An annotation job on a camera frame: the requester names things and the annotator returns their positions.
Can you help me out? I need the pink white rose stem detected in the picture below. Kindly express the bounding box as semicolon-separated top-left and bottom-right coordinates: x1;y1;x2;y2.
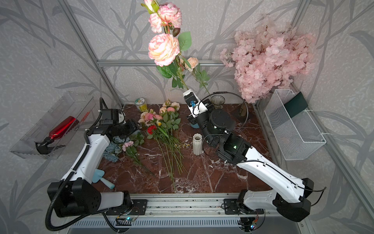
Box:
141;0;192;89

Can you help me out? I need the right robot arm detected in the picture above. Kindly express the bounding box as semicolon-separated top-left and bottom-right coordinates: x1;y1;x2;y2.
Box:
183;89;317;222

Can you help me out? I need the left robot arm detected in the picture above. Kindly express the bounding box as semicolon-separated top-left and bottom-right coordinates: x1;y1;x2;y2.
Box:
45;98;139;232

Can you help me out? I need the teal ceramic vase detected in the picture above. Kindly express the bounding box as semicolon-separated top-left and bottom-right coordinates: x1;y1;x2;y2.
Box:
190;123;200;129

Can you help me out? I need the clear glass vase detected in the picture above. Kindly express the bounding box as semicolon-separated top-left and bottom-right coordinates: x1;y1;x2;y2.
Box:
210;95;226;109

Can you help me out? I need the white ribbed vase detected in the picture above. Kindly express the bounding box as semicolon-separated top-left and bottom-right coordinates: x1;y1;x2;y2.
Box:
192;134;203;156

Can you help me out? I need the blue hydrangea flower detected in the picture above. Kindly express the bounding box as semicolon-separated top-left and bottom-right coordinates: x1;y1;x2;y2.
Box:
102;136;126;162

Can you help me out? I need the red carnation stem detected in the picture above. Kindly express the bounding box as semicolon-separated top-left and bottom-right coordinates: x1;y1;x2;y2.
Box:
147;124;185;187

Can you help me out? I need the small tape roll jar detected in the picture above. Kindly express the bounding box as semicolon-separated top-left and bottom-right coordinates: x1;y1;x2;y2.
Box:
134;97;148;112

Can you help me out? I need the pink rose bunch with leaves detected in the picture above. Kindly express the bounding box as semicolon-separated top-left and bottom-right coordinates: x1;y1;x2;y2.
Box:
138;99;181;130

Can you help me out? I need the teal plastic scraper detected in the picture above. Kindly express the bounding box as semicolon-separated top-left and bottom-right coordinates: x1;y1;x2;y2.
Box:
92;169;115;189

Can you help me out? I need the pink cherry blossom tree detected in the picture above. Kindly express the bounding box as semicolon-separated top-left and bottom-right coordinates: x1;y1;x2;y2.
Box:
220;16;316;103

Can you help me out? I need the dark green card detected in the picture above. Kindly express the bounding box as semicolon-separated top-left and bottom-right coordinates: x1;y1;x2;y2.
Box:
284;92;308;118

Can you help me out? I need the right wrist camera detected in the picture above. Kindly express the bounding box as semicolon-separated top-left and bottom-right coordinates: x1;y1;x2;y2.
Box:
183;89;208;118

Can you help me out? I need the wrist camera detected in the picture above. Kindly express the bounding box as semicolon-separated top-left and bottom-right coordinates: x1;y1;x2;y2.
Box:
99;109;125;125
183;89;208;118

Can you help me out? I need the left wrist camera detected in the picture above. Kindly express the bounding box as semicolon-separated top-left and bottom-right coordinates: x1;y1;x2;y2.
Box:
99;109;125;125

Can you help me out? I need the clear plastic wall bin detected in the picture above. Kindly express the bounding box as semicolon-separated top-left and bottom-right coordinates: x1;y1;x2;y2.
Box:
10;92;95;160

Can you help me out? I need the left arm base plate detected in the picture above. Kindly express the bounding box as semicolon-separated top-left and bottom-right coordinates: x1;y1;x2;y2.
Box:
124;199;148;216

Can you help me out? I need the aluminium front rail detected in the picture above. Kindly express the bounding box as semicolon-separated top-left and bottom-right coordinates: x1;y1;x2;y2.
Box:
67;192;307;218

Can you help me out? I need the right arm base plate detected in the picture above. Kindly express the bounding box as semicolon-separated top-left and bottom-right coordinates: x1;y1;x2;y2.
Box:
221;199;265;215

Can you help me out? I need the white wire mesh basket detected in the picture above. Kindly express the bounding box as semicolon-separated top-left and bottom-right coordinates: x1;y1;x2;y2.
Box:
265;89;326;161

